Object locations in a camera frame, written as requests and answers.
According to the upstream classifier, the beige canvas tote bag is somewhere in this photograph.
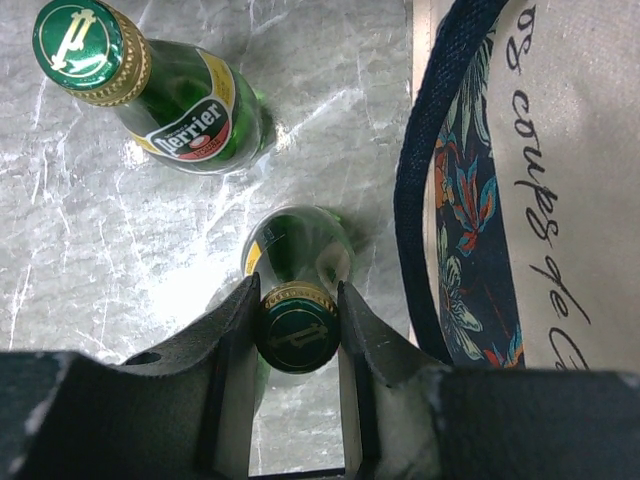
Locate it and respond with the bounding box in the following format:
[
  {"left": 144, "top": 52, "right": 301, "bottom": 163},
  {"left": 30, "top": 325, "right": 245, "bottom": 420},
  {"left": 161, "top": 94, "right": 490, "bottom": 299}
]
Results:
[{"left": 394, "top": 1, "right": 639, "bottom": 372}]

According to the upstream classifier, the green bottle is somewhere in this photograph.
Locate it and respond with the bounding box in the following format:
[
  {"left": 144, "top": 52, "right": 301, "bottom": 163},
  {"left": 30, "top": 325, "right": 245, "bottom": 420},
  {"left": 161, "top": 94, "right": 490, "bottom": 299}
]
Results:
[
  {"left": 242, "top": 205, "right": 354, "bottom": 409},
  {"left": 32, "top": 1, "right": 267, "bottom": 175}
]

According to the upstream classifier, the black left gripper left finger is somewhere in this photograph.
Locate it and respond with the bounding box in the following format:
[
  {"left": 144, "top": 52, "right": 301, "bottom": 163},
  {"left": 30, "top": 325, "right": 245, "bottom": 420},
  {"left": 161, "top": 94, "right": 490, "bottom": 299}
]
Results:
[{"left": 1, "top": 276, "right": 260, "bottom": 479}]

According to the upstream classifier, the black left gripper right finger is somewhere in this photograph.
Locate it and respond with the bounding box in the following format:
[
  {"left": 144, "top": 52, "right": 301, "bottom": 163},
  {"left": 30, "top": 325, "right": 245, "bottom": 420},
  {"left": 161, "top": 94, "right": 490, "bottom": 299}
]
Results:
[{"left": 338, "top": 283, "right": 639, "bottom": 479}]

